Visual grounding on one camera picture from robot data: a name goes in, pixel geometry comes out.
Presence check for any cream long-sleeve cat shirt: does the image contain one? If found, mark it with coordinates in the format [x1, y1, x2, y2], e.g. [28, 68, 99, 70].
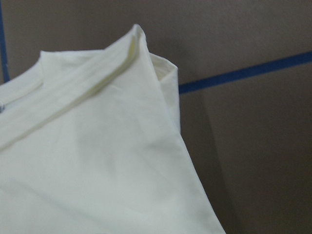
[0, 24, 224, 234]

